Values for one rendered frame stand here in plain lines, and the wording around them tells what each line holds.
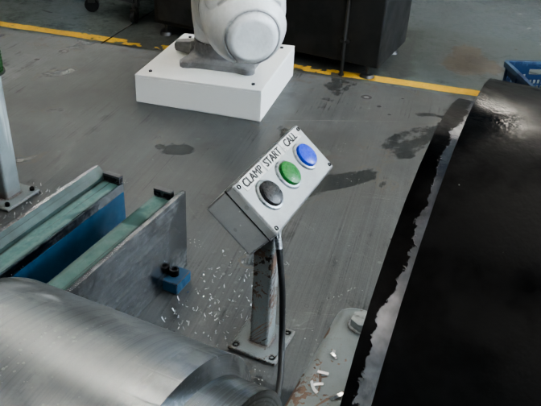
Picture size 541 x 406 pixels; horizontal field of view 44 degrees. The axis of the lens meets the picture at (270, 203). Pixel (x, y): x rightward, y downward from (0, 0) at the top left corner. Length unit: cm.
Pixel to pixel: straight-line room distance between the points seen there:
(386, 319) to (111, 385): 23
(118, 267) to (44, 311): 45
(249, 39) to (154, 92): 35
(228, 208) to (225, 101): 82
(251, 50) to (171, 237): 48
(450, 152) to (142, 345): 26
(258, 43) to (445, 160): 114
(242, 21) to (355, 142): 36
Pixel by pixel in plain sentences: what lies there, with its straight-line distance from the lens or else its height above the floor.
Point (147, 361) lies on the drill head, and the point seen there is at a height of 116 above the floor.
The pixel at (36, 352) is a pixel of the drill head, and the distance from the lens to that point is 40.
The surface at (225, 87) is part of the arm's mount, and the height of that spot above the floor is 87.
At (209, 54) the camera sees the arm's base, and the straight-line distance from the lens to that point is 157.
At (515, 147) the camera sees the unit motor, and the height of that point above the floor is 136.
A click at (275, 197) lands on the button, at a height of 107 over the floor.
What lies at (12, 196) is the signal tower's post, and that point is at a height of 81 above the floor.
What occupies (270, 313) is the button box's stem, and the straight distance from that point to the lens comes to 87.
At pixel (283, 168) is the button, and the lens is 74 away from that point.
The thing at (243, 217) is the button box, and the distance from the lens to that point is 70.
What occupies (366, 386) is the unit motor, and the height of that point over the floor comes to 132.
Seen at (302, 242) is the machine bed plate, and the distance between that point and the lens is 110.
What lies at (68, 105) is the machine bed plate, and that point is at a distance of 160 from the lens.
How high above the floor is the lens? 144
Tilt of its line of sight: 32 degrees down
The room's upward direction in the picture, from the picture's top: 3 degrees clockwise
